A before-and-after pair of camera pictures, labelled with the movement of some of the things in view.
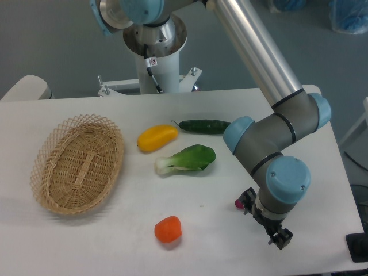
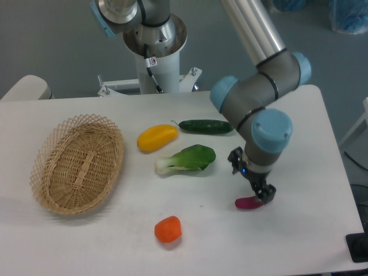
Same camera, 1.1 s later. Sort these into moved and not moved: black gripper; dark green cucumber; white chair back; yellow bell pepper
Moved: black gripper
Not moved: dark green cucumber; yellow bell pepper; white chair back
